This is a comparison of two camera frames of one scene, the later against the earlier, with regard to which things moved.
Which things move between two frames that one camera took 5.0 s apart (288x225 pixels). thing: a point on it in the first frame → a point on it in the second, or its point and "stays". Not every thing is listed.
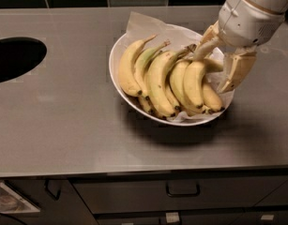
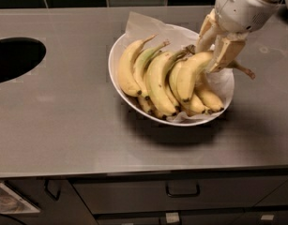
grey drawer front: x=141 y=194 stays
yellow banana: x=193 y=78 → x=209 y=99
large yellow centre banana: x=157 y=80 stays
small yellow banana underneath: x=146 y=105 stays
